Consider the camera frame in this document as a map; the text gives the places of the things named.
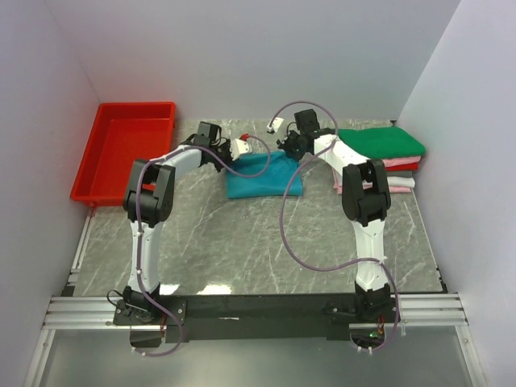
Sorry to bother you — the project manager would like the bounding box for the teal t shirt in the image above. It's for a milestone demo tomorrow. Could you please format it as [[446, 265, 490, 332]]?
[[226, 151, 298, 199]]

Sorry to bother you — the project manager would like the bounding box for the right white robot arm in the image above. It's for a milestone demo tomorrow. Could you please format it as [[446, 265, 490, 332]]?
[[277, 109, 396, 322]]

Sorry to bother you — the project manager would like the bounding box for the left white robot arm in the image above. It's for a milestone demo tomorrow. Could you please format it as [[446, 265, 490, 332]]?
[[117, 122, 234, 324]]

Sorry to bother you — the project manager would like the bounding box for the light pink bottom t shirt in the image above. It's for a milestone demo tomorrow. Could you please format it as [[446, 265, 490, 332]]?
[[334, 177, 415, 194]]

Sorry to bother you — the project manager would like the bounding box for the green folded t shirt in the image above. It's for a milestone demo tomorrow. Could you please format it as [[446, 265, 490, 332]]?
[[339, 127, 426, 159]]

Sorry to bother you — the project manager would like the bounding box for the grey folded t shirt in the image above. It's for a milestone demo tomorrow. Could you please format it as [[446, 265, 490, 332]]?
[[386, 171, 414, 178]]

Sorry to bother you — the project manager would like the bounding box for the red plastic bin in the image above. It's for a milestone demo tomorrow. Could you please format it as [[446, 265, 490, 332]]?
[[70, 102, 176, 207]]

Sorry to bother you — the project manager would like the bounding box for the white folded t shirt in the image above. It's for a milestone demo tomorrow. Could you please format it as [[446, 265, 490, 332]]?
[[334, 173, 415, 193]]

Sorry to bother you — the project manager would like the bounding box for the red folded t shirt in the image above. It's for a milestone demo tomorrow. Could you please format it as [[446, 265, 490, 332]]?
[[385, 162, 419, 172]]

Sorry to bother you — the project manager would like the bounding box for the black base beam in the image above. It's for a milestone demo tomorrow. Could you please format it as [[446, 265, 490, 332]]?
[[113, 293, 399, 343]]

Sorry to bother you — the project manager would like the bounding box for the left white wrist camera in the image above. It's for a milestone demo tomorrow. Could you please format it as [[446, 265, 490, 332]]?
[[230, 138, 252, 161]]

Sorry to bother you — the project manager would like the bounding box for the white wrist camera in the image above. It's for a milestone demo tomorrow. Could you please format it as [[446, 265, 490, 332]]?
[[230, 138, 252, 161], [267, 117, 284, 134]]

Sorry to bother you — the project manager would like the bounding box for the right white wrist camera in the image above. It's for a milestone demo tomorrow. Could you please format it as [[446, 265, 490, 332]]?
[[267, 117, 284, 134]]

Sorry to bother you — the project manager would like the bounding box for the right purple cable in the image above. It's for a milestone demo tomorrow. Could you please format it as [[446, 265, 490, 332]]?
[[272, 99, 402, 354]]

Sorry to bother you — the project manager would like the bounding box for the purple cable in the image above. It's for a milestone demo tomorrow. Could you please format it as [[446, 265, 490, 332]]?
[[272, 99, 402, 354], [135, 135, 271, 360]]

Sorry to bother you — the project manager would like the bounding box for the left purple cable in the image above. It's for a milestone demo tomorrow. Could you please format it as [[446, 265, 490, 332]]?
[[135, 135, 271, 360]]

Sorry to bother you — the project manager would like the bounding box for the aluminium frame rail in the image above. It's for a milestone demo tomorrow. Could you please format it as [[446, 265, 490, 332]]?
[[40, 217, 471, 331]]

